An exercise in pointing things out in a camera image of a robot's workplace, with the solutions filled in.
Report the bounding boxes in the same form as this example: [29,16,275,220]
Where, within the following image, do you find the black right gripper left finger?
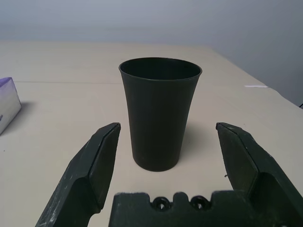
[35,122,122,227]

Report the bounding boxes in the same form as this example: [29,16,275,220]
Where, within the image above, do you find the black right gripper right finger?
[215,122,303,227]

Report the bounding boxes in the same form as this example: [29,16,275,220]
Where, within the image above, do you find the black plastic cup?
[117,56,204,172]

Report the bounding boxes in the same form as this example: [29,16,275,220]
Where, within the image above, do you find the purple tissue pack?
[0,77,22,136]

